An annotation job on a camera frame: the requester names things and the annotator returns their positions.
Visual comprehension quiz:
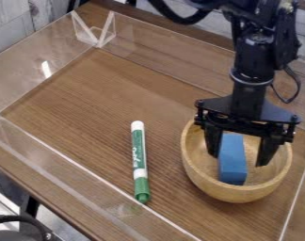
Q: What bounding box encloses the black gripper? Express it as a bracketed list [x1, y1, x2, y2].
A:
[195, 83, 301, 167]

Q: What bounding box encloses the blue rectangular block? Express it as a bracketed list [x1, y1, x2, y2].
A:
[219, 134, 249, 185]

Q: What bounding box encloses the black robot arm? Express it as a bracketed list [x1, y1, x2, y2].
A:
[148, 0, 301, 167]

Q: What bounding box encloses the brown wooden bowl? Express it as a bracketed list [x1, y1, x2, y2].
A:
[181, 120, 293, 203]

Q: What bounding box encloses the green white marker pen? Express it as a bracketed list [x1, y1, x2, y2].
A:
[132, 120, 150, 203]

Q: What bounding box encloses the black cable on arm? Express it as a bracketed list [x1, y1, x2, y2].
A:
[271, 64, 304, 104]

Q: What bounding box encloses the clear acrylic tray wall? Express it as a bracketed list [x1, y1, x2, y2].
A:
[0, 9, 305, 241]

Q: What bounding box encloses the black metal table frame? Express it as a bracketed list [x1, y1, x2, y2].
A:
[20, 195, 56, 241]

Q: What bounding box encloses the black cable lower left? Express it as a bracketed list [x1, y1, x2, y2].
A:
[0, 214, 48, 241]

